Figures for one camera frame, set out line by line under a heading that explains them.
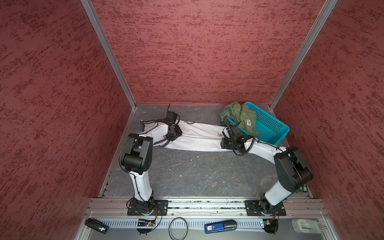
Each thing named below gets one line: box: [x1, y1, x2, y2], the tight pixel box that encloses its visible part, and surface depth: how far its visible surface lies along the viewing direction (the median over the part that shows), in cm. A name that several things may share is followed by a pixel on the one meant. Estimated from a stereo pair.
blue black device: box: [204, 219, 238, 234], surface depth 67 cm
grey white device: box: [291, 218, 323, 234], surface depth 69 cm
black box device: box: [84, 218, 110, 234], surface depth 68 cm
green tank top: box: [219, 101, 260, 138], surface depth 100 cm
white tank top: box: [140, 119, 233, 152], surface depth 99 cm
